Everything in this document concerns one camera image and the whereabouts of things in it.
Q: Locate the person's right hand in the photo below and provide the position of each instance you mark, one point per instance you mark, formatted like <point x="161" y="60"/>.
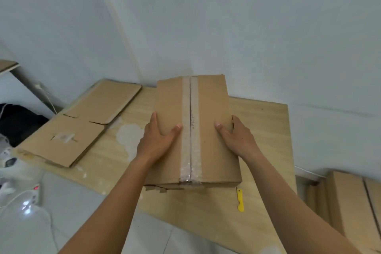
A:
<point x="242" y="142"/>

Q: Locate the person's left hand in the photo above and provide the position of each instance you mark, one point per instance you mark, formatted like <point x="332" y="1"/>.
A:
<point x="156" y="143"/>

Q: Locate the plain brown cardboard box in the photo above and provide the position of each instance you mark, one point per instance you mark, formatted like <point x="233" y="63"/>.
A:
<point x="211" y="99"/>
<point x="101" y="99"/>
<point x="348" y="203"/>

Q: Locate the yellow utility knife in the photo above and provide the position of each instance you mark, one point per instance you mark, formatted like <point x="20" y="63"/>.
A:
<point x="240" y="203"/>

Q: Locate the person's right forearm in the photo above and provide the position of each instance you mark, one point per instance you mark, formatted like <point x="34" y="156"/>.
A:
<point x="291" y="203"/>

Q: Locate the person's left forearm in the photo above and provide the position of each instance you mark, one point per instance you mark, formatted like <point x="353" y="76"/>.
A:
<point x="110" y="209"/>

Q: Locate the light wooden table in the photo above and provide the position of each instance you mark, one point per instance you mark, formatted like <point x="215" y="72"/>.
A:
<point x="262" y="120"/>

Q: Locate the black bag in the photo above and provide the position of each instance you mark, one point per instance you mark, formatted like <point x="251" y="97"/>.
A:
<point x="20" y="122"/>

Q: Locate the white plastic bag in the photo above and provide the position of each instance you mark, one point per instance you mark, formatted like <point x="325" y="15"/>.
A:
<point x="18" y="173"/>

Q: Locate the light wooden shelf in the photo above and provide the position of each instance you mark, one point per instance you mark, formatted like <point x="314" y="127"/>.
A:
<point x="7" y="65"/>

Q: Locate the white power strip red switch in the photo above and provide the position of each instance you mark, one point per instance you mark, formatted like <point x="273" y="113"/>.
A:
<point x="36" y="191"/>

